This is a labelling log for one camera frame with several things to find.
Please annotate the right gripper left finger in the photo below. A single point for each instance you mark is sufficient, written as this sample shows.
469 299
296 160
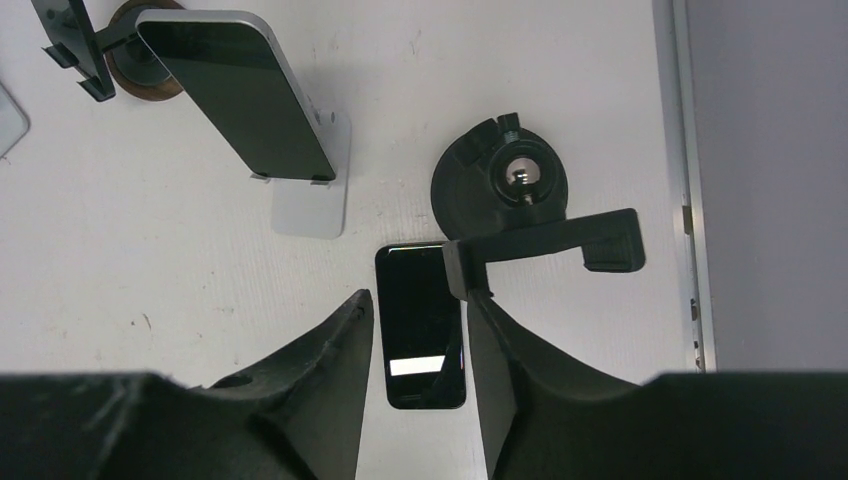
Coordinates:
295 414

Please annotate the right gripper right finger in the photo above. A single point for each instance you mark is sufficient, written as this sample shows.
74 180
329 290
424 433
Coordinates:
546 415

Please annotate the black phone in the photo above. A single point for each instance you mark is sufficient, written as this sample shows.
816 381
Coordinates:
421 328
232 67

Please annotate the black round-base clamp stand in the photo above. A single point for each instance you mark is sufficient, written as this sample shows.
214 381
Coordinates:
499 192

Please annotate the silver phone stand right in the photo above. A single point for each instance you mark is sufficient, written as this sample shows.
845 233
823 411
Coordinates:
314 209

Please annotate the silver phone stand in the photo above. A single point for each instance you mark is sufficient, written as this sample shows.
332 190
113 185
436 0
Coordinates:
15 123
314 209

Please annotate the black stand wooden base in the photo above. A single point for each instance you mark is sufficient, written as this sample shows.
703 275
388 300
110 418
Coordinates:
114 56

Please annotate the silver phone stand left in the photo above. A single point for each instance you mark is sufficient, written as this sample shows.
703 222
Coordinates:
15 123

